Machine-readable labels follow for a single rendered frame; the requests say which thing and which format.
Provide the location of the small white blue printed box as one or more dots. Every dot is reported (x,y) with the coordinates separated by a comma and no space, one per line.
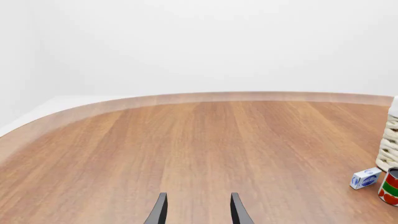
(365,178)

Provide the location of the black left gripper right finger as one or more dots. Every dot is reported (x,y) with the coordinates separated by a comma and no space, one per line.
(238,211)

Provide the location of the red green tomato tin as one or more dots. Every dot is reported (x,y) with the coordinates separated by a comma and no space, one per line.
(390,188)

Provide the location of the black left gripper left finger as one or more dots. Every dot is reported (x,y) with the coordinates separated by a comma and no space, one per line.
(160,210)

